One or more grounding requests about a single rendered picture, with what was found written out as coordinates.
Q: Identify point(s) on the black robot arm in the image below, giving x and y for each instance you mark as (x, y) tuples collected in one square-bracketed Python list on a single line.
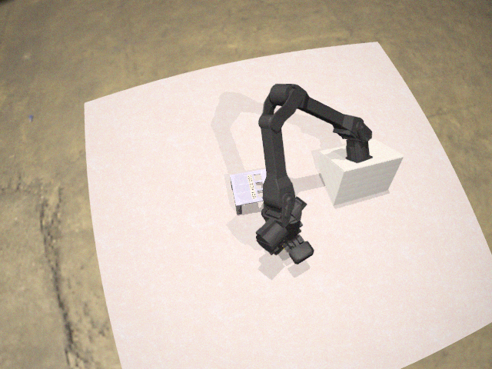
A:
[(278, 191)]

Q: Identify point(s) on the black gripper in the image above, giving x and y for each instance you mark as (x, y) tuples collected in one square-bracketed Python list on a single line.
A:
[(298, 249)]

